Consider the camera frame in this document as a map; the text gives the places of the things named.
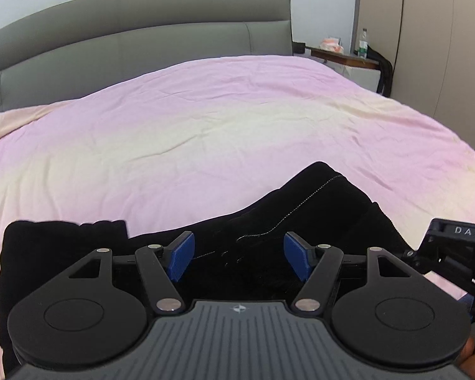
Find black velvet pants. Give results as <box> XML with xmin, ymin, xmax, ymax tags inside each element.
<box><xmin>0</xmin><ymin>162</ymin><xmax>409</xmax><ymax>372</ymax></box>

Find person's hand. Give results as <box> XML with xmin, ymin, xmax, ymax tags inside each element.
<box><xmin>458</xmin><ymin>338</ymin><xmax>475</xmax><ymax>379</ymax></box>

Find pink floral bed cover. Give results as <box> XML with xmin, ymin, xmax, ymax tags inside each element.
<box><xmin>0</xmin><ymin>56</ymin><xmax>475</xmax><ymax>378</ymax></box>

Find black garment hanging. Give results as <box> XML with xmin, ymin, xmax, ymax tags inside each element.
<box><xmin>350</xmin><ymin>46</ymin><xmax>393</xmax><ymax>98</ymax></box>

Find right wooden nightstand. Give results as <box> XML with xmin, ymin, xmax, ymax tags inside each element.
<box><xmin>307</xmin><ymin>47</ymin><xmax>381</xmax><ymax>92</ymax></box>

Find pink tissue box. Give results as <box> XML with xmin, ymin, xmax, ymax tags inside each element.
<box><xmin>319</xmin><ymin>38</ymin><xmax>344</xmax><ymax>54</ymax></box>

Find plastic water bottle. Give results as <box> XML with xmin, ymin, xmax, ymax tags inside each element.
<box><xmin>358</xmin><ymin>28</ymin><xmax>368</xmax><ymax>58</ymax></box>

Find beige wardrobe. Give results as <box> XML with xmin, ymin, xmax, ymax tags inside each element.
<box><xmin>352</xmin><ymin>0</ymin><xmax>475</xmax><ymax>149</ymax></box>

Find grey upholstered headboard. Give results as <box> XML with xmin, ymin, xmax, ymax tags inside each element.
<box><xmin>0</xmin><ymin>0</ymin><xmax>293</xmax><ymax>112</ymax></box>

